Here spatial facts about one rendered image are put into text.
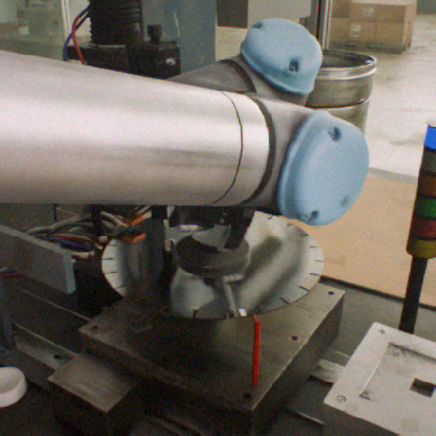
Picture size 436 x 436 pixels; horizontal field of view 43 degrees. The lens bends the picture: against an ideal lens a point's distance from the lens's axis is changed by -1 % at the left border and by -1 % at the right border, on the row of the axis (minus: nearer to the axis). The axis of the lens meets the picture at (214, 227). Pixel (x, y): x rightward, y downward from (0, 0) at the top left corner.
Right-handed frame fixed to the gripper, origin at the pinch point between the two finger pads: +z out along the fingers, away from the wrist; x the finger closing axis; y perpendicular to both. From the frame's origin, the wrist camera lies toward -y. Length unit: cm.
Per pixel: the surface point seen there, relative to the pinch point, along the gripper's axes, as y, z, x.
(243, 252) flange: -3.2, 2.6, -0.7
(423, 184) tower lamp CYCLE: -24.0, -13.3, -5.9
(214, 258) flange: 1.1, 2.5, 1.2
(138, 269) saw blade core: 11.6, 5.0, 3.5
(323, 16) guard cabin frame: -31, 30, -105
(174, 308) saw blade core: 6.3, -0.9, 11.5
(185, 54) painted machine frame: 8, 29, -74
